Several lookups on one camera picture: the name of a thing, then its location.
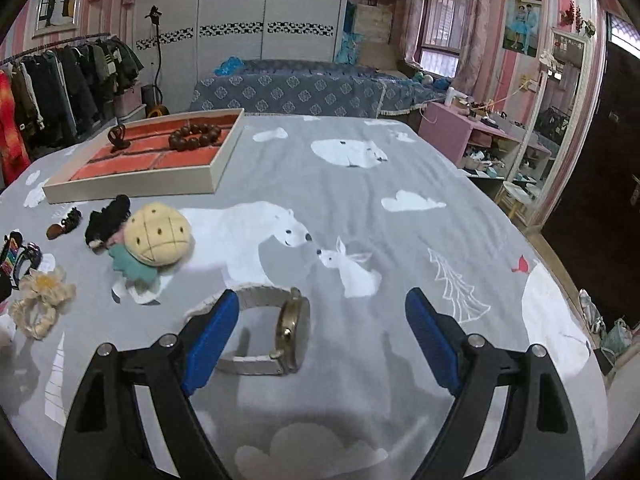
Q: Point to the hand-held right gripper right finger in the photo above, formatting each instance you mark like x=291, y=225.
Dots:
x=430, y=340

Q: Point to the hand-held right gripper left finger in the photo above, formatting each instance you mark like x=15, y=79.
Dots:
x=215, y=340

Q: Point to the white headband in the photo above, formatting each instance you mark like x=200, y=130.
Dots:
x=292, y=325

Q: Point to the cream jewelry tray red lining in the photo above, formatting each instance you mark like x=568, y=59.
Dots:
x=200, y=182

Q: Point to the grey polar bear blanket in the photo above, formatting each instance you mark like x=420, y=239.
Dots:
x=400, y=260

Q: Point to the black scrunchie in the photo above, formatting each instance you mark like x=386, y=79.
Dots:
x=107, y=220

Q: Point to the white round stool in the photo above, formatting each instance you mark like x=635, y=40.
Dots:
x=520, y=195

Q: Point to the small brown hair clip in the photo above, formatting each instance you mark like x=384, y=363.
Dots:
x=57, y=231

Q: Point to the pink desk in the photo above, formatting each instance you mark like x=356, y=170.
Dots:
x=445, y=125

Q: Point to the dark brown hair claw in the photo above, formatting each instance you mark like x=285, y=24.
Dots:
x=119, y=137

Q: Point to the dark wooden door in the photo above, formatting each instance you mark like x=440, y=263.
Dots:
x=600, y=185

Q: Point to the yellow base garment steamer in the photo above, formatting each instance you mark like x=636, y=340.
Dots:
x=159, y=109

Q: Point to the pink storage box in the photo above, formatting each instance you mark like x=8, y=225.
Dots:
x=130, y=102

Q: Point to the bed with blue patterned cover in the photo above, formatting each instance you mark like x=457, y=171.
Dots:
x=300, y=92

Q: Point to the white framed standing mirror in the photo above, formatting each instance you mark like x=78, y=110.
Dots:
x=555, y=110

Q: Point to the blue plastic bag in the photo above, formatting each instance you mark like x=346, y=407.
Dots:
x=230, y=66

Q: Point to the row of hanging clothes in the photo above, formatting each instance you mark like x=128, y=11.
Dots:
x=75, y=85

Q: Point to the wide pink floral curtain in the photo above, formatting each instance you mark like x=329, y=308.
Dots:
x=477, y=25

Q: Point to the barred window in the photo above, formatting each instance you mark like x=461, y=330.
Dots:
x=442, y=15

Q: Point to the framed wedding photo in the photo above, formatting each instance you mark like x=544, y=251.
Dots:
x=522, y=25

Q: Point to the narrow pink floral curtain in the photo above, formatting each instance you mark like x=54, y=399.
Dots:
x=415, y=10

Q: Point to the white wardrobe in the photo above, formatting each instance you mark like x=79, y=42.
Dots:
x=235, y=0

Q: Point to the red flower decoration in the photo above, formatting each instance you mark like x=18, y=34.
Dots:
x=575, y=17

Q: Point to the metal clothes rail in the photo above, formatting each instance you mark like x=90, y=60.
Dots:
x=60, y=42

